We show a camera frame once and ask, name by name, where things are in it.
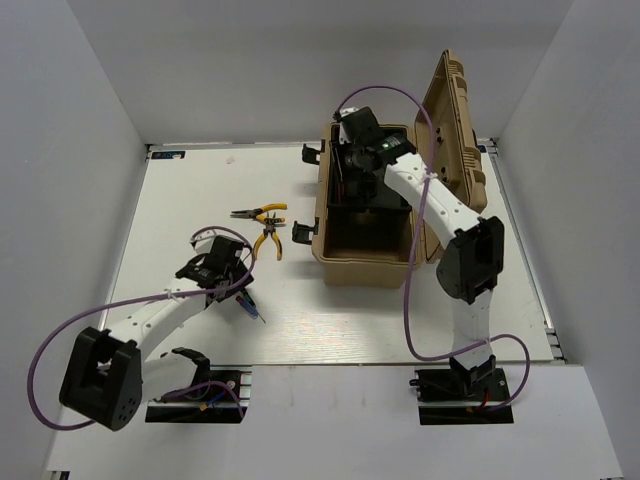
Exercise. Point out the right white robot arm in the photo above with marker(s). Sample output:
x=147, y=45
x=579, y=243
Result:
x=473, y=246

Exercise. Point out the tan plastic toolbox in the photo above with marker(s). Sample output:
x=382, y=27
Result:
x=362, y=230

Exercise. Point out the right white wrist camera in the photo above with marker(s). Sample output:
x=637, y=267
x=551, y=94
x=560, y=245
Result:
x=341, y=117

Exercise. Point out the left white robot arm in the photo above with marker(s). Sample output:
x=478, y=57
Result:
x=111, y=372

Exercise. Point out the red blue screwdriver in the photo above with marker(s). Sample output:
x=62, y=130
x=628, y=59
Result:
x=248, y=308

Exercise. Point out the yellow needle-nose pliers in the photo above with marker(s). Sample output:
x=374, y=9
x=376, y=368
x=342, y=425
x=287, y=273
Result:
x=259, y=212

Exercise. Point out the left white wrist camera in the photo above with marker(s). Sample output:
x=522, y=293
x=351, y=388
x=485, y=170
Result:
x=202, y=245

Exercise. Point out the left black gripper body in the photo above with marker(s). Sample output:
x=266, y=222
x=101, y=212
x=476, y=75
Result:
x=236, y=273

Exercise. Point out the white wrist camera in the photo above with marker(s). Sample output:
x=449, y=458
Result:
x=202, y=245
x=341, y=117

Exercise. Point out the yellow diagonal cutter pliers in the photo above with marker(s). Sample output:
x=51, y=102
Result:
x=270, y=225

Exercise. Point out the black toolbox inner tray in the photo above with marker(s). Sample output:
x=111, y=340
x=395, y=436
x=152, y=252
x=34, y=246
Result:
x=356, y=191

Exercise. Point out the blue label sticker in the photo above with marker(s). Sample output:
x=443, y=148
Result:
x=167, y=155

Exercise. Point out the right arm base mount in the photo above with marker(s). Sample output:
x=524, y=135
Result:
x=442, y=402

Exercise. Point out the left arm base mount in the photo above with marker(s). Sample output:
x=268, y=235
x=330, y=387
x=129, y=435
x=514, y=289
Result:
x=216, y=395

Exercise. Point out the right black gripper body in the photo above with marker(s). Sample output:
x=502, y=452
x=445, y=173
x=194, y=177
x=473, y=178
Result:
x=351, y=153

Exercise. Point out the green black screwdriver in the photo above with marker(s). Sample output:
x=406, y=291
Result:
x=249, y=299

